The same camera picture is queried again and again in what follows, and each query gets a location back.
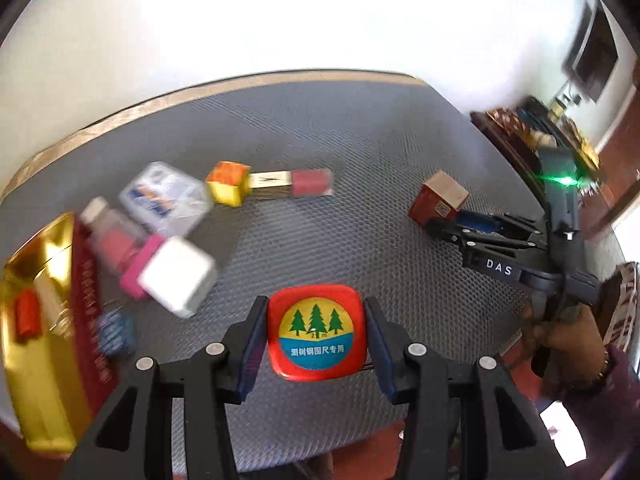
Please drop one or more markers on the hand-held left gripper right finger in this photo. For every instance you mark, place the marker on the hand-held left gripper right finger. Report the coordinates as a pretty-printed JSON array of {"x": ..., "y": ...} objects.
[{"x": 382, "y": 345}]

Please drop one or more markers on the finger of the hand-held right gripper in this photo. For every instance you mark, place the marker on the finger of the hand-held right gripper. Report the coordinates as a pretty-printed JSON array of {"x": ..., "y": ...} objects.
[
  {"x": 477, "y": 221},
  {"x": 450, "y": 232}
]

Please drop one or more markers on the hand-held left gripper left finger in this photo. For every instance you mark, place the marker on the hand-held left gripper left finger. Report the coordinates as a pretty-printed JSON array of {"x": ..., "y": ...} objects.
[{"x": 252, "y": 340}]

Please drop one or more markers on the brown cube box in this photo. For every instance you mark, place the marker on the brown cube box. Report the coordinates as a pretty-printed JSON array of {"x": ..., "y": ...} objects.
[{"x": 440, "y": 195}]

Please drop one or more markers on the red tape measure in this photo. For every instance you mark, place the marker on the red tape measure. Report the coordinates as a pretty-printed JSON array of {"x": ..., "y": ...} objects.
[{"x": 316, "y": 332}]

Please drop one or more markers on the pink box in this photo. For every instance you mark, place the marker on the pink box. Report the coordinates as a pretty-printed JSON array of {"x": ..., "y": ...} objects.
[{"x": 134, "y": 270}]

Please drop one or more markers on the orange yellow cube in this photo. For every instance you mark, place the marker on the orange yellow cube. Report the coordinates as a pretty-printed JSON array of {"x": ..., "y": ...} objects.
[{"x": 227, "y": 182}]

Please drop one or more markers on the clear plastic box blue label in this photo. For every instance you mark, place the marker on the clear plastic box blue label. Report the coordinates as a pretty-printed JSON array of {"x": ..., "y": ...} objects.
[{"x": 160, "y": 195}]

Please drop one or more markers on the clear bottle pink liquid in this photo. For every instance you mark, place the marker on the clear bottle pink liquid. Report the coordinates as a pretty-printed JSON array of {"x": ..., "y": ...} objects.
[{"x": 112, "y": 240}]

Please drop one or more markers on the gold and red box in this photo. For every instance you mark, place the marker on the gold and red box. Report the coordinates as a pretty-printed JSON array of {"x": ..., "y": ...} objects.
[{"x": 45, "y": 385}]

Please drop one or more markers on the person's right forearm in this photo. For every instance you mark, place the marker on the person's right forearm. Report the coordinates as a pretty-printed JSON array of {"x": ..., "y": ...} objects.
[{"x": 620, "y": 390}]

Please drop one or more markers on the person's right hand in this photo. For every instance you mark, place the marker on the person's right hand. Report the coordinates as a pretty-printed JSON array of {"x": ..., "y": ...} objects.
[{"x": 570, "y": 345}]

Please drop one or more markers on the dark wooden cabinet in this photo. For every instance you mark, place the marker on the dark wooden cabinet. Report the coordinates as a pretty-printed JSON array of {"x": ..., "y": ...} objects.
[{"x": 510, "y": 145}]

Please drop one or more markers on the patterned cloth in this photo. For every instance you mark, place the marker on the patterned cloth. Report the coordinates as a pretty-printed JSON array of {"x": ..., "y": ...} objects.
[{"x": 625, "y": 305}]

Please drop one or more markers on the white cube box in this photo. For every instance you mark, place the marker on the white cube box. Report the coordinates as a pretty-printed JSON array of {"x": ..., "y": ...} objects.
[{"x": 177, "y": 275}]

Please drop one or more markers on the grey mesh mat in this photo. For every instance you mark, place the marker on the grey mesh mat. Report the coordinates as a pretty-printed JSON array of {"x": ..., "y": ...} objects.
[{"x": 350, "y": 160}]

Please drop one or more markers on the small blue patterned item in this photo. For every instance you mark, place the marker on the small blue patterned item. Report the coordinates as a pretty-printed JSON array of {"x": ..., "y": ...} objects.
[{"x": 116, "y": 332}]

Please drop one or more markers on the beige and red rectangular box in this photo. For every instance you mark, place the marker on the beige and red rectangular box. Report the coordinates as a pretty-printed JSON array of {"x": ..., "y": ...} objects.
[{"x": 300, "y": 182}]

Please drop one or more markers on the white paper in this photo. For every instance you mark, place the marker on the white paper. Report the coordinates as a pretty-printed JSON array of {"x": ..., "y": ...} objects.
[{"x": 565, "y": 435}]

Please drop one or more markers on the small orange packet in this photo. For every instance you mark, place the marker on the small orange packet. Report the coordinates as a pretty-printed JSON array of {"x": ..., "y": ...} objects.
[{"x": 26, "y": 317}]

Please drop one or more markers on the wall television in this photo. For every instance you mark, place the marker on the wall television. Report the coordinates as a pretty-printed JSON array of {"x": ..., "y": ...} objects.
[{"x": 595, "y": 55}]

